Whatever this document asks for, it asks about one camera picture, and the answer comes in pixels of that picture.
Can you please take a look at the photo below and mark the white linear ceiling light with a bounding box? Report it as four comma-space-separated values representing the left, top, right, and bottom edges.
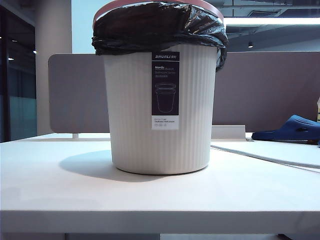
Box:
223, 16, 320, 25

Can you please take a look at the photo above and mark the black white product label sticker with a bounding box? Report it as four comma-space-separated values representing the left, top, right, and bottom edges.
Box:
150, 51, 180, 130

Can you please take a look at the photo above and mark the blue rubber slipper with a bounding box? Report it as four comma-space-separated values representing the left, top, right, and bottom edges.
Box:
251, 114, 320, 146

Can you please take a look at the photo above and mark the white desk cable rail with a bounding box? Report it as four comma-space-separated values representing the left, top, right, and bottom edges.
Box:
211, 124, 247, 141

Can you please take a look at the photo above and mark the light grey desk partition panel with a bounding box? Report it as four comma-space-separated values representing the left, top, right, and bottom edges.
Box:
47, 53, 111, 135

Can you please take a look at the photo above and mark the white round column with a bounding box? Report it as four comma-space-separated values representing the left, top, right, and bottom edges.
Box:
34, 0, 73, 136

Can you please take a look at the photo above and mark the mauve desk partition panel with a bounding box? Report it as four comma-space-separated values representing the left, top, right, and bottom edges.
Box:
211, 51, 320, 127

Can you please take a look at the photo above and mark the white table mat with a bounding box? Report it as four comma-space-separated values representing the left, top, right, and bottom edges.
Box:
209, 141, 320, 173

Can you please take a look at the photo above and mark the glass partition with black frame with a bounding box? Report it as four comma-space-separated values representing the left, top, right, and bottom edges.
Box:
0, 0, 37, 143

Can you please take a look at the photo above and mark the black plastic garbage bag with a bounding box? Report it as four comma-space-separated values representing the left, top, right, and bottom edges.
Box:
91, 3, 228, 73

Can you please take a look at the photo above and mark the white ribbed plastic trash can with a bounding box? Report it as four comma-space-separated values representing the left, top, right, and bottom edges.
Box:
102, 46, 216, 175

